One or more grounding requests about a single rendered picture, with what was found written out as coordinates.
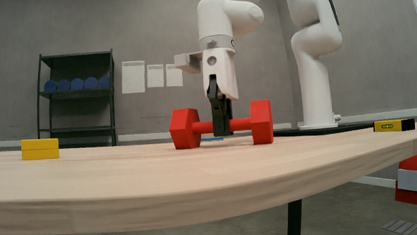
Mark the yellow pocket level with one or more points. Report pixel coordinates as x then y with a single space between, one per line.
394 125

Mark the red dumbbell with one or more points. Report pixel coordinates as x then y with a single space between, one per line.
186 128

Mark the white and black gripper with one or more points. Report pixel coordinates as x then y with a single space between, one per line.
220 87

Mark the yellow rectangular block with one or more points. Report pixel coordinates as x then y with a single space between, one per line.
39 149

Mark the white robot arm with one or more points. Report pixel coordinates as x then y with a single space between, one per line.
220 22

